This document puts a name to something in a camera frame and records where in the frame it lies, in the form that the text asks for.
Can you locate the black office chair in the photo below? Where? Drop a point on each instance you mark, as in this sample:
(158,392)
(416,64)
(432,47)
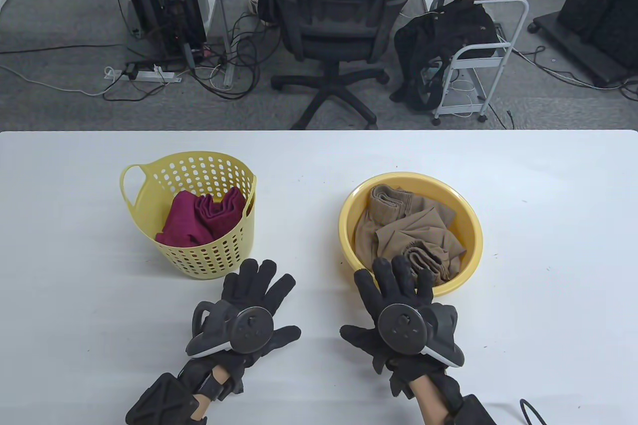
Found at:
(329,11)

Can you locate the person's left forearm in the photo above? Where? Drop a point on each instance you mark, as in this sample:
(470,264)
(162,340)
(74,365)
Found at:
(202,402)

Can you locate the person's left hand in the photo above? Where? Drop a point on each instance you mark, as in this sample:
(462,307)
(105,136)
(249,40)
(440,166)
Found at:
(254,290)

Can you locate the yellow plastic basin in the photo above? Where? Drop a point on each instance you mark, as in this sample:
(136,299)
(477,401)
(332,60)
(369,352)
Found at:
(471,225)

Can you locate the yellow perforated plastic basket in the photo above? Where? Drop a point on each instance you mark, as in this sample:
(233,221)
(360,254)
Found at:
(209,260)

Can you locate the black ribbed forearm pack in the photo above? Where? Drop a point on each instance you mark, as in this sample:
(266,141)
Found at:
(159,402)

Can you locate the black forearm battery box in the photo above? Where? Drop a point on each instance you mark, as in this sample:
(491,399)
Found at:
(471,412)

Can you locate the black computer tower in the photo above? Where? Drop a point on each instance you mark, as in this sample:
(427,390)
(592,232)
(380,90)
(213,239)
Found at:
(164,1)

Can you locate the person's right hand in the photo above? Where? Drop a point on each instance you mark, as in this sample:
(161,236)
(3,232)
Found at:
(398,285)

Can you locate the tan shorts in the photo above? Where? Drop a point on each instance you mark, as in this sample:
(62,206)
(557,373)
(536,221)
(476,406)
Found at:
(413,230)

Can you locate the white power strip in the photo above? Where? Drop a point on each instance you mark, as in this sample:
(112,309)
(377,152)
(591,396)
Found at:
(149,75)

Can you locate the metal desk leg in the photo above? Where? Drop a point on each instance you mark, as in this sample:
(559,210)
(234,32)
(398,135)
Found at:
(229,76)

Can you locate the maroon shorts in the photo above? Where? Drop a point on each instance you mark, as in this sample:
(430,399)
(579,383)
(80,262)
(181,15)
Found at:
(199,218)

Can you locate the black backpack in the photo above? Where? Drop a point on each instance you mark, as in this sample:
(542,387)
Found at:
(438,36)

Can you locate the black cabinet on casters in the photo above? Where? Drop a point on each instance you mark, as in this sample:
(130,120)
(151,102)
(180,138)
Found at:
(598,6)

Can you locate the black power adapter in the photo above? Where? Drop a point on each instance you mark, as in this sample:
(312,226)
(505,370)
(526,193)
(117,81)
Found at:
(131,71)

